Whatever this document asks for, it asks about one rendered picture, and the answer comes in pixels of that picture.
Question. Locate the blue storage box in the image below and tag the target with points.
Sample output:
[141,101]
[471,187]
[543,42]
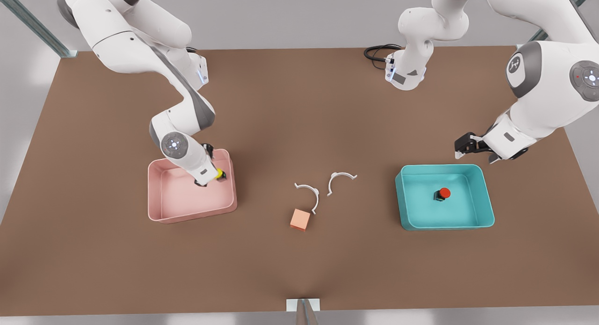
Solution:
[421,208]

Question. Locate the red button with black base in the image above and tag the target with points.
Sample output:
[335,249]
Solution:
[443,193]

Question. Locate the orange cube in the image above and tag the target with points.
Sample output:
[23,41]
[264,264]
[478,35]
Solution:
[300,219]

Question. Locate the pink storage box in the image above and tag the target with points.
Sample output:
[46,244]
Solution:
[178,198]

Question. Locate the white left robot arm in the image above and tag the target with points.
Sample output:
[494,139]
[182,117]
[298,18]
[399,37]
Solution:
[543,96]

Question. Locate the white curved clip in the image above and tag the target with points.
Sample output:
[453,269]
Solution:
[315,194]
[340,175]

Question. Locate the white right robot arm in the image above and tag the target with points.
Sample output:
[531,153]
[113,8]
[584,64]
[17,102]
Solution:
[140,44]

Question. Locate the yellow button with black base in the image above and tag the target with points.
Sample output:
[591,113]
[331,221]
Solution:
[219,174]

